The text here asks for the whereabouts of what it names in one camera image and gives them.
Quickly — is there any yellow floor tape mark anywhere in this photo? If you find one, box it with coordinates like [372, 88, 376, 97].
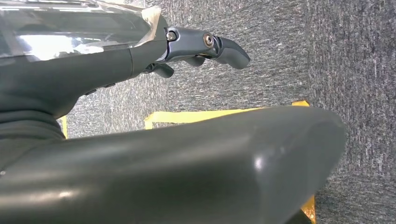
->
[143, 99, 317, 224]

